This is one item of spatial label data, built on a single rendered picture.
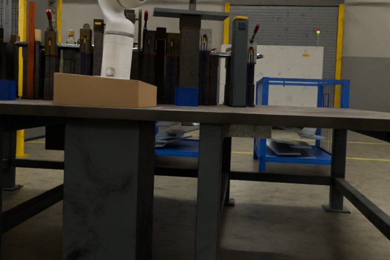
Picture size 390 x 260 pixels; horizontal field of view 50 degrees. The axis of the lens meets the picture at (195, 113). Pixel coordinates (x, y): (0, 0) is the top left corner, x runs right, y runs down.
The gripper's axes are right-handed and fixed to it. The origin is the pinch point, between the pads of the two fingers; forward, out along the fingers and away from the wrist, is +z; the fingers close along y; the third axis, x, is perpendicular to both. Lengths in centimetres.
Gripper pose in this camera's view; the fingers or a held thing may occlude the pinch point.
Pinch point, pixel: (192, 7)
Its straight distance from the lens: 214.7
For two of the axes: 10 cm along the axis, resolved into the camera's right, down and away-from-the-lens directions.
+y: 1.2, -0.4, 9.9
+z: -0.4, 10.0, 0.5
